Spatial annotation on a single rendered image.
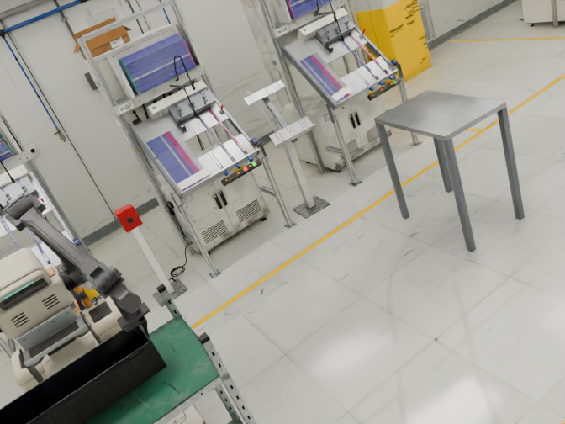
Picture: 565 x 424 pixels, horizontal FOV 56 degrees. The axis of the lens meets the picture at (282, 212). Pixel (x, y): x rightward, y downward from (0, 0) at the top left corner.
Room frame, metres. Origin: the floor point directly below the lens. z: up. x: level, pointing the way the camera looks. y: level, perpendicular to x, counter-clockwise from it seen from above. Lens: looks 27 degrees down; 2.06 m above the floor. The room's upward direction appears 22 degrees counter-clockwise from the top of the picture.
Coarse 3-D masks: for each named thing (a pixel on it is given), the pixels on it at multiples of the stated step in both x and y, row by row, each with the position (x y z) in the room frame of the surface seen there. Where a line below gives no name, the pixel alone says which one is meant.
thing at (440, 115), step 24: (432, 96) 3.26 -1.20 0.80; (456, 96) 3.11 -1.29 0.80; (384, 120) 3.18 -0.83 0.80; (408, 120) 3.03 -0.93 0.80; (432, 120) 2.89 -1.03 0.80; (456, 120) 2.76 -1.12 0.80; (480, 120) 2.69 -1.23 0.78; (504, 120) 2.74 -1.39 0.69; (384, 144) 3.26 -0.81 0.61; (504, 144) 2.76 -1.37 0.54; (456, 168) 2.63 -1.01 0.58; (456, 192) 2.64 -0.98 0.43; (408, 216) 3.27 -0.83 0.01
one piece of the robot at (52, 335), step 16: (48, 320) 1.82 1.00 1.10; (64, 320) 1.83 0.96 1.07; (80, 320) 1.83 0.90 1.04; (32, 336) 1.79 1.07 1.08; (48, 336) 1.80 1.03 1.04; (64, 336) 1.76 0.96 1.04; (80, 336) 1.77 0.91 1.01; (96, 336) 1.82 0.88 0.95; (32, 352) 1.74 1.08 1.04; (48, 352) 1.71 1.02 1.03; (32, 368) 1.74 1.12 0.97
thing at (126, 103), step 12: (168, 0) 4.27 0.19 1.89; (144, 12) 4.21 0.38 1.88; (108, 24) 4.10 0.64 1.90; (120, 24) 4.12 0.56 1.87; (84, 36) 4.02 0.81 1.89; (96, 36) 4.05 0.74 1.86; (108, 60) 4.12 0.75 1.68; (120, 72) 4.00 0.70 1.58; (132, 96) 4.00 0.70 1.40; (120, 108) 3.99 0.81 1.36; (132, 108) 4.02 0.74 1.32; (288, 228) 3.79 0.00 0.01; (192, 240) 3.65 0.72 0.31; (216, 276) 3.52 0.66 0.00
